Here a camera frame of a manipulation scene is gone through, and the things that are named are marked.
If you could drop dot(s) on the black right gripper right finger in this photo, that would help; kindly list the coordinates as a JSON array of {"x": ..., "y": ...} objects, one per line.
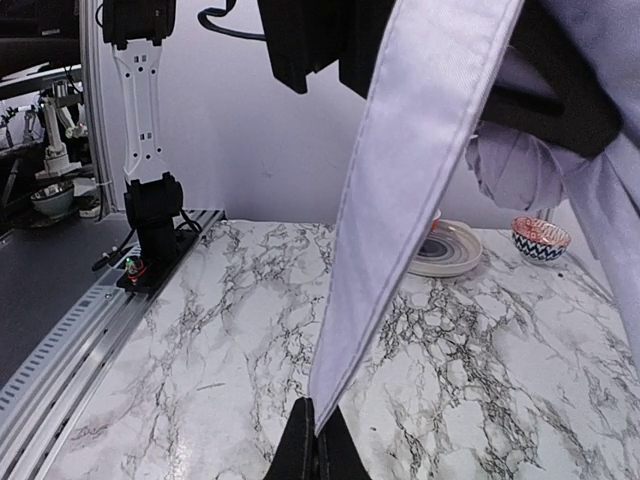
[{"x": 339, "y": 458}]

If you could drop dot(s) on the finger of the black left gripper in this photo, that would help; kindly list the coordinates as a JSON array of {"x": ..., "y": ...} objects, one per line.
[{"x": 546, "y": 88}]

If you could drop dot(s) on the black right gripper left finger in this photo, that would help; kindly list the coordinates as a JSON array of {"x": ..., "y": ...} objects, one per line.
[{"x": 294, "y": 455}]

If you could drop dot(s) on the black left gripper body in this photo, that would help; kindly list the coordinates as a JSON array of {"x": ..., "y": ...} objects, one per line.
[{"x": 306, "y": 36}]

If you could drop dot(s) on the lavender folding umbrella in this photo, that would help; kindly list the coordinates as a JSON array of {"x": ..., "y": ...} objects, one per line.
[{"x": 436, "y": 65}]

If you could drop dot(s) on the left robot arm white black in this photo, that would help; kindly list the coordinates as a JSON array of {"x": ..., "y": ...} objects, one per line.
[{"x": 135, "y": 30}]

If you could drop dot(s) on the red patterned small bowl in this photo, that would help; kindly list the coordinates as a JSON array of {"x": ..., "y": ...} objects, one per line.
[{"x": 538, "y": 240}]

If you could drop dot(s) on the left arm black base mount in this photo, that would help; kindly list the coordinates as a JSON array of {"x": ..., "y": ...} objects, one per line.
[{"x": 129, "y": 272}]

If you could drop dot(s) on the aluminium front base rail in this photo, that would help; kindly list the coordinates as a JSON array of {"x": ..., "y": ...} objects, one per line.
[{"x": 44, "y": 402}]

